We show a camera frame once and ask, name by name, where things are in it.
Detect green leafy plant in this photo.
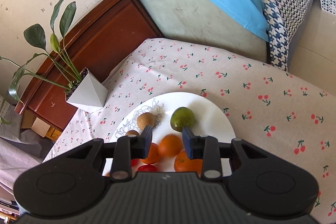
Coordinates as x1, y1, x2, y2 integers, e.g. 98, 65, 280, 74
1, 0, 83, 109

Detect green fruit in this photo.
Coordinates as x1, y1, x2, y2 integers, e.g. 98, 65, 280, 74
170, 107, 195, 132

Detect large orange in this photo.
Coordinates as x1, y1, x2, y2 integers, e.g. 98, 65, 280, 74
174, 151, 203, 174

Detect white geometric plant pot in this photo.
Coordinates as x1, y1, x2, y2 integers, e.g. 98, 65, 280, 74
66, 68, 109, 113

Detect brown kiwi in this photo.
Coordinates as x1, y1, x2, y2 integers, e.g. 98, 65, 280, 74
137, 112, 155, 130
125, 130, 139, 136

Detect red cherry tomato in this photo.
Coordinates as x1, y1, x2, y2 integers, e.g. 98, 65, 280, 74
131, 159, 139, 167
137, 164, 158, 172

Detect cardboard box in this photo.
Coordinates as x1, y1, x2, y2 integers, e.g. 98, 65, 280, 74
21, 111, 62, 142

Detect orange pair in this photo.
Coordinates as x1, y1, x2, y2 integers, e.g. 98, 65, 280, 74
141, 143, 161, 164
158, 134, 183, 157

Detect green sofa armrest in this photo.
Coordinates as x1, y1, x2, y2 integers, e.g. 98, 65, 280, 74
140, 0, 268, 62

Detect dark wooden cabinet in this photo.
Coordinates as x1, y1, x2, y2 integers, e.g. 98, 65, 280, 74
15, 0, 162, 131

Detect white floral plate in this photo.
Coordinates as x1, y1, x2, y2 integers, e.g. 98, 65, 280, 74
105, 92, 236, 144

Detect cherry print tablecloth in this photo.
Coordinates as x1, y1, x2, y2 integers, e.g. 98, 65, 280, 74
47, 39, 335, 223

